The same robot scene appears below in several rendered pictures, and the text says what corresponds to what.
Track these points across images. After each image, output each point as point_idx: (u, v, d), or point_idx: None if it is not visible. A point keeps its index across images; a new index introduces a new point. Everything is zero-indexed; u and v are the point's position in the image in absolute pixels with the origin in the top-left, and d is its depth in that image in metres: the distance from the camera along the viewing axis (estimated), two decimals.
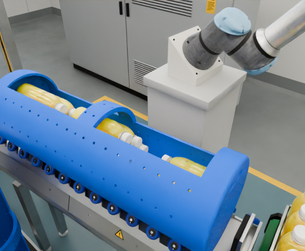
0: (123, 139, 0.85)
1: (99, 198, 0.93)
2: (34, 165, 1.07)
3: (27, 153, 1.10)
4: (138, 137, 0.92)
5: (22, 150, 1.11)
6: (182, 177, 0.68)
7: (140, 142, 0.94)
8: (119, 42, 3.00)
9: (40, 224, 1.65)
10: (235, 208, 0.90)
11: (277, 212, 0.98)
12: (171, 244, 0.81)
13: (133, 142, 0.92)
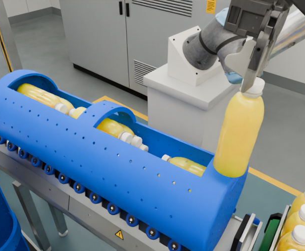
0: (123, 139, 0.85)
1: (99, 198, 0.93)
2: (34, 165, 1.07)
3: (27, 153, 1.10)
4: (138, 137, 0.92)
5: (22, 150, 1.11)
6: (182, 177, 0.68)
7: (140, 142, 0.94)
8: (119, 42, 3.00)
9: (40, 224, 1.65)
10: (235, 208, 0.90)
11: (277, 212, 0.98)
12: (171, 244, 0.81)
13: (133, 142, 0.92)
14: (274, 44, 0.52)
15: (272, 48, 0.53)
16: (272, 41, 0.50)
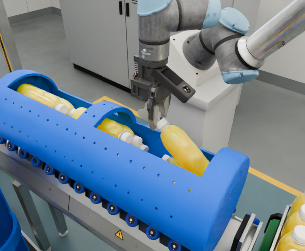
0: (123, 139, 0.85)
1: (99, 198, 0.93)
2: (34, 165, 1.07)
3: (27, 153, 1.10)
4: (138, 137, 0.92)
5: (22, 150, 1.11)
6: (182, 177, 0.68)
7: (140, 142, 0.94)
8: (119, 42, 3.00)
9: (40, 224, 1.65)
10: (235, 208, 0.90)
11: (277, 212, 0.98)
12: (171, 244, 0.81)
13: (133, 142, 0.92)
14: (169, 98, 0.82)
15: (170, 100, 0.83)
16: (164, 98, 0.80)
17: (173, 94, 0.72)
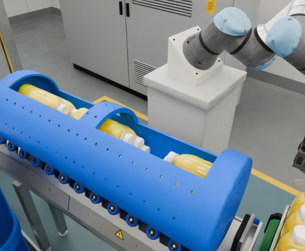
0: (125, 140, 0.85)
1: (98, 200, 0.93)
2: (33, 165, 1.07)
3: (27, 155, 1.10)
4: (140, 138, 0.92)
5: (22, 150, 1.11)
6: (185, 178, 0.68)
7: (142, 143, 0.93)
8: (119, 42, 3.00)
9: (40, 224, 1.65)
10: None
11: (277, 212, 0.98)
12: (171, 243, 0.81)
13: (135, 143, 0.91)
14: None
15: None
16: None
17: None
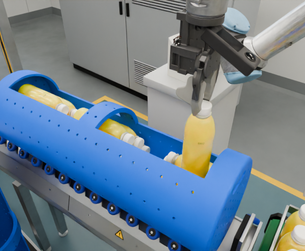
0: (125, 140, 0.85)
1: (98, 200, 0.93)
2: (33, 165, 1.07)
3: (27, 155, 1.10)
4: (140, 138, 0.92)
5: (22, 150, 1.11)
6: (185, 178, 0.68)
7: (142, 143, 0.93)
8: (119, 42, 3.00)
9: (40, 224, 1.65)
10: None
11: (277, 212, 0.98)
12: (171, 243, 0.81)
13: (135, 143, 0.91)
14: (217, 73, 0.63)
15: (217, 76, 0.64)
16: (212, 73, 0.61)
17: (232, 64, 0.53)
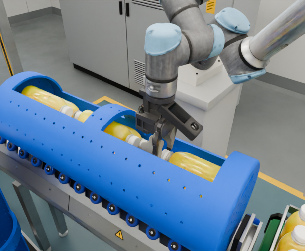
0: (130, 142, 0.84)
1: (95, 202, 0.93)
2: (31, 162, 1.08)
3: (24, 158, 1.11)
4: (145, 141, 0.91)
5: (23, 152, 1.10)
6: (193, 182, 0.67)
7: None
8: (119, 42, 3.00)
9: (40, 224, 1.65)
10: None
11: (277, 212, 0.98)
12: (174, 242, 0.80)
13: (140, 146, 0.90)
14: (176, 129, 0.79)
15: (176, 130, 0.80)
16: (171, 130, 0.77)
17: (180, 131, 0.69)
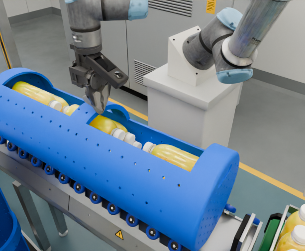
0: (115, 135, 0.86)
1: None
2: (38, 162, 1.06)
3: None
4: (131, 134, 0.94)
5: (20, 152, 1.11)
6: (172, 172, 0.69)
7: (133, 139, 0.95)
8: (119, 42, 3.00)
9: (40, 224, 1.65)
10: (233, 207, 0.89)
11: (277, 212, 0.98)
12: (172, 248, 0.81)
13: (126, 139, 0.93)
14: (109, 88, 0.85)
15: (110, 90, 0.85)
16: (103, 87, 0.83)
17: (106, 80, 0.75)
